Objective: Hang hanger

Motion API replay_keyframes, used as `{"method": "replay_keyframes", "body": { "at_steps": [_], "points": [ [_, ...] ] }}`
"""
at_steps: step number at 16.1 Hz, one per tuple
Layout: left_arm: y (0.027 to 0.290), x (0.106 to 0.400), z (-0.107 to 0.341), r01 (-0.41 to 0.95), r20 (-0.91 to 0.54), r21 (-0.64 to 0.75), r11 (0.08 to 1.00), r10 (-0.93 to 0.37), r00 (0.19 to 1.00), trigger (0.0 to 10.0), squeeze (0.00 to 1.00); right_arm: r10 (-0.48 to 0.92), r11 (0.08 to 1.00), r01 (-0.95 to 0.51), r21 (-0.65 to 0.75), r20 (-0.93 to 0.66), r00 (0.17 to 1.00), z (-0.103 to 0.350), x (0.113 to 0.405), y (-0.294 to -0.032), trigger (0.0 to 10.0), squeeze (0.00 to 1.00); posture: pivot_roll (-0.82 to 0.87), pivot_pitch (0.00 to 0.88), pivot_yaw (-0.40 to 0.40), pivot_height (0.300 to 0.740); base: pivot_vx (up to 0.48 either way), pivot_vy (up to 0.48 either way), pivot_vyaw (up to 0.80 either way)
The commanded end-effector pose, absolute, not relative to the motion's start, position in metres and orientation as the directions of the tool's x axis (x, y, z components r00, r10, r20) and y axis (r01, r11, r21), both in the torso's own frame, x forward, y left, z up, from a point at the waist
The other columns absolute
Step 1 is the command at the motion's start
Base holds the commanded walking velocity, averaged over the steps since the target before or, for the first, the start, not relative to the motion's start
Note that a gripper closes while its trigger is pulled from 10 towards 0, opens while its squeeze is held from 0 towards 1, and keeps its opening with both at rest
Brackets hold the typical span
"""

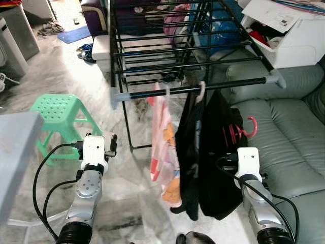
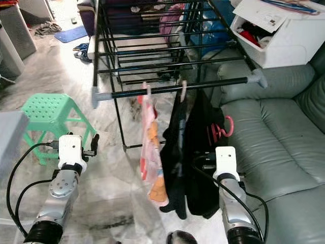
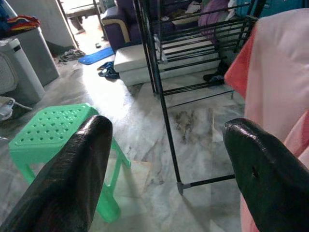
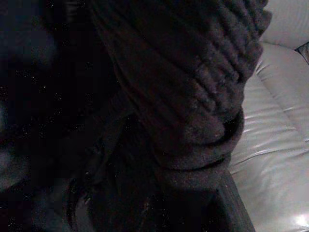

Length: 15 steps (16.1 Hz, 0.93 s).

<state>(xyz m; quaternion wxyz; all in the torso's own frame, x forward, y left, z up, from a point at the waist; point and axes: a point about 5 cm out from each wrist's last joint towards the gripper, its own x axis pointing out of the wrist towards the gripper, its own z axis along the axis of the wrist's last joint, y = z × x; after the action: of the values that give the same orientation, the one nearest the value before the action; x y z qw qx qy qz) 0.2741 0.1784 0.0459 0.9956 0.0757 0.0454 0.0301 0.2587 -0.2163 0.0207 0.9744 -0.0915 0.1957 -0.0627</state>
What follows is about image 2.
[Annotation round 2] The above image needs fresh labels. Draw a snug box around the black garment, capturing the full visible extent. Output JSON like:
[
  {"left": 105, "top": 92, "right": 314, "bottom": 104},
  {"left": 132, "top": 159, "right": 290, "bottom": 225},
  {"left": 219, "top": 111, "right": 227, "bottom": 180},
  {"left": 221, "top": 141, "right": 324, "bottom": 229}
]
[{"left": 185, "top": 89, "right": 229, "bottom": 219}]

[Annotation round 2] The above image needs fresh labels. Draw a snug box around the pink plastic clothes hanger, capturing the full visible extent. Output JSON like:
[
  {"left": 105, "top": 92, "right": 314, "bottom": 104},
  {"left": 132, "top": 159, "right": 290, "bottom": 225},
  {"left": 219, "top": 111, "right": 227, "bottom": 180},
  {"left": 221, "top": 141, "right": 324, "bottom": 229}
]
[{"left": 206, "top": 116, "right": 235, "bottom": 145}]

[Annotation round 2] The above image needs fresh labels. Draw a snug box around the pale pink clothes hanger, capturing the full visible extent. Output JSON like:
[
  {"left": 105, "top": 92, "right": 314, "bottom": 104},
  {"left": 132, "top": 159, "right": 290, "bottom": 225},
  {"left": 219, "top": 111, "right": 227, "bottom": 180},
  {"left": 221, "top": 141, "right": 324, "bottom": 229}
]
[
  {"left": 179, "top": 80, "right": 188, "bottom": 102},
  {"left": 142, "top": 83, "right": 152, "bottom": 100}
]

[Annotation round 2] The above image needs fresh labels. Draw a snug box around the dark garment with print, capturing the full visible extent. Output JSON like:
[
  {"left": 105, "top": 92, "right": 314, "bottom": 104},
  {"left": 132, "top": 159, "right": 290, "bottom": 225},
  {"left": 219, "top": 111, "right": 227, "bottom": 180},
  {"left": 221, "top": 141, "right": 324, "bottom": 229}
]
[{"left": 160, "top": 90, "right": 196, "bottom": 220}]

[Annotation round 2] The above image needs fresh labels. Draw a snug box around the green plastic stool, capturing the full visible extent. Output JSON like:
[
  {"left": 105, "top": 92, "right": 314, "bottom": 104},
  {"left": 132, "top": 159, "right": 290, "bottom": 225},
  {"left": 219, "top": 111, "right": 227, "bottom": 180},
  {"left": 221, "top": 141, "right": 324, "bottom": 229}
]
[{"left": 21, "top": 93, "right": 97, "bottom": 166}]

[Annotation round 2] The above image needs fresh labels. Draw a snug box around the pink orange print garment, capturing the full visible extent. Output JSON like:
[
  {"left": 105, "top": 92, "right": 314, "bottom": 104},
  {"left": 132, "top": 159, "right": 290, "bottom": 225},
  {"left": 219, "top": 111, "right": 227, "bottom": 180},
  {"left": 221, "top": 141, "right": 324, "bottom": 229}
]
[{"left": 138, "top": 84, "right": 171, "bottom": 206}]

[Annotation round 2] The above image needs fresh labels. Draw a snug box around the green leather sofa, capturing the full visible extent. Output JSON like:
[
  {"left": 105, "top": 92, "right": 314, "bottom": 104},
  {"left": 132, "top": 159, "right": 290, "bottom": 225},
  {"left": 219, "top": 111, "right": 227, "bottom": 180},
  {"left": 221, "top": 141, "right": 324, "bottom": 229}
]
[{"left": 216, "top": 48, "right": 325, "bottom": 244}]

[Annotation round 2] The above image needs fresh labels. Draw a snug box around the light blue plastic table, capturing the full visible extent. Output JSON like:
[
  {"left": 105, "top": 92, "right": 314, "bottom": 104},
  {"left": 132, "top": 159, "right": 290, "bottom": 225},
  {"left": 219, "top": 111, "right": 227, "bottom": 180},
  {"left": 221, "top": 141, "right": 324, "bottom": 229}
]
[{"left": 0, "top": 111, "right": 30, "bottom": 168}]

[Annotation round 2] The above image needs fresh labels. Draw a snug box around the silver right robot leg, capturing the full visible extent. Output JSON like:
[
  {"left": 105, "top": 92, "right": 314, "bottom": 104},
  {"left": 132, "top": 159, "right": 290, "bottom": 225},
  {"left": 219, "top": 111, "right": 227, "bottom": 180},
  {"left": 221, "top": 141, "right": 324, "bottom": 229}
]
[{"left": 165, "top": 230, "right": 199, "bottom": 244}]

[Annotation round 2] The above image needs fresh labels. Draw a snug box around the black metal drying rack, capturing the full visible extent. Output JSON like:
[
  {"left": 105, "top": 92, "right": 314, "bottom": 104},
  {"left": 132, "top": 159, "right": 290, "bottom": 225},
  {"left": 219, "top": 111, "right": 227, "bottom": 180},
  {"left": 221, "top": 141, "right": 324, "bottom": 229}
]
[{"left": 91, "top": 0, "right": 269, "bottom": 151}]

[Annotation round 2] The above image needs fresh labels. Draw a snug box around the white low box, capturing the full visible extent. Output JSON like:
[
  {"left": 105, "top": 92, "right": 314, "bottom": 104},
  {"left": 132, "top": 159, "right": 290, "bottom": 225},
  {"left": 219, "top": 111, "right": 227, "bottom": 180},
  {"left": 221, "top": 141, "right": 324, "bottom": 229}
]
[{"left": 87, "top": 35, "right": 107, "bottom": 72}]

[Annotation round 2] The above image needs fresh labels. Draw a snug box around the blue floor mat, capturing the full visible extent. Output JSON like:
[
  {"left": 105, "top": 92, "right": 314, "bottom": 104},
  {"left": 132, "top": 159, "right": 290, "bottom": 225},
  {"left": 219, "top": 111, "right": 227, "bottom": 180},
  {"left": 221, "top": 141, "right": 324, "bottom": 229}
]
[{"left": 53, "top": 25, "right": 89, "bottom": 43}]

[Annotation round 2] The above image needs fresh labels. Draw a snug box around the grey crumpled cloth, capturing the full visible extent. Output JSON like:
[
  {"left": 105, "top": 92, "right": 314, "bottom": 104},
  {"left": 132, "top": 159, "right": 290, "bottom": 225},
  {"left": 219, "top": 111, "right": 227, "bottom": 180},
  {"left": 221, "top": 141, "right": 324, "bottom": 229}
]
[{"left": 35, "top": 21, "right": 62, "bottom": 37}]

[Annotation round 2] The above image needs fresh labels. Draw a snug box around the blue plastic bag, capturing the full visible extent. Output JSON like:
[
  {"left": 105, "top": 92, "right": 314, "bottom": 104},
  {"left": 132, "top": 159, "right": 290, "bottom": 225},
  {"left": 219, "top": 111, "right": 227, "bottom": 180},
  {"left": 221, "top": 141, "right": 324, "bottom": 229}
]
[{"left": 188, "top": 6, "right": 234, "bottom": 56}]

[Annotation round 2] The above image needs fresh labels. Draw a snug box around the purple armchair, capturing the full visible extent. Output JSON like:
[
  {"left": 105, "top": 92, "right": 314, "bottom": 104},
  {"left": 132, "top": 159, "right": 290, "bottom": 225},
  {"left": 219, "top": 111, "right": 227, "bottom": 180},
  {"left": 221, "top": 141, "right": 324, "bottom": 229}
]
[{"left": 76, "top": 0, "right": 97, "bottom": 37}]

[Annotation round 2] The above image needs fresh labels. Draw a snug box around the grey slatted appliance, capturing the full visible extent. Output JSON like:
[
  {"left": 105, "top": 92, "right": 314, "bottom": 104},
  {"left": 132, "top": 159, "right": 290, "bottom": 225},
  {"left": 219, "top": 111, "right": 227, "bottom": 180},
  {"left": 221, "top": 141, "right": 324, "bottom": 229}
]
[{"left": 0, "top": 4, "right": 38, "bottom": 79}]

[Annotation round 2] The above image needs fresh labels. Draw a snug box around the white storage box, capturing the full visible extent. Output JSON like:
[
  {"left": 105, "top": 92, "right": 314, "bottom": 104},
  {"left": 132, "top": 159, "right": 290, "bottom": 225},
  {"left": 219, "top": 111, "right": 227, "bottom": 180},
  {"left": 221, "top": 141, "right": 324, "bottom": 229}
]
[{"left": 230, "top": 0, "right": 325, "bottom": 69}]

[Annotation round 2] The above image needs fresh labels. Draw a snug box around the pink clothes pile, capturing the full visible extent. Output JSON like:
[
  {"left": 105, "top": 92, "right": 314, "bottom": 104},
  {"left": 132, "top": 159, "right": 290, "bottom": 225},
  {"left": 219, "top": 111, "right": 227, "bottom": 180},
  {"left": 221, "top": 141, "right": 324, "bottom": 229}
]
[{"left": 158, "top": 4, "right": 186, "bottom": 36}]

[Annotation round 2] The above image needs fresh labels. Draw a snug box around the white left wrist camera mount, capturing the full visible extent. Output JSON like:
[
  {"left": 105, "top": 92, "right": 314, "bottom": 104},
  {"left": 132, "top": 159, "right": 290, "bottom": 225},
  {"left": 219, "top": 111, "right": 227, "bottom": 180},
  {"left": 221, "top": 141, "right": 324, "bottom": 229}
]
[{"left": 58, "top": 134, "right": 86, "bottom": 174}]

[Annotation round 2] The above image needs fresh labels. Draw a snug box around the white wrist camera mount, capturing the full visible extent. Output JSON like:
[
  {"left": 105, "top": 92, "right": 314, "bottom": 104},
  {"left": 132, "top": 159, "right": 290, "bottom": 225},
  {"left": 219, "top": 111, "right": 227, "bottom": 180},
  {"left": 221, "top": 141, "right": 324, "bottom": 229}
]
[
  {"left": 58, "top": 134, "right": 86, "bottom": 174},
  {"left": 214, "top": 146, "right": 239, "bottom": 181}
]

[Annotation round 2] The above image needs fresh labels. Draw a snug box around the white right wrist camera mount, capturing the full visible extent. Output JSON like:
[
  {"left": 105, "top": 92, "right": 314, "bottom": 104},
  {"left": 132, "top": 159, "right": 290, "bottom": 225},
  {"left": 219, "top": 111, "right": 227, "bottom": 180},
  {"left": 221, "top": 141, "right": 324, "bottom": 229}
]
[{"left": 214, "top": 146, "right": 239, "bottom": 181}]

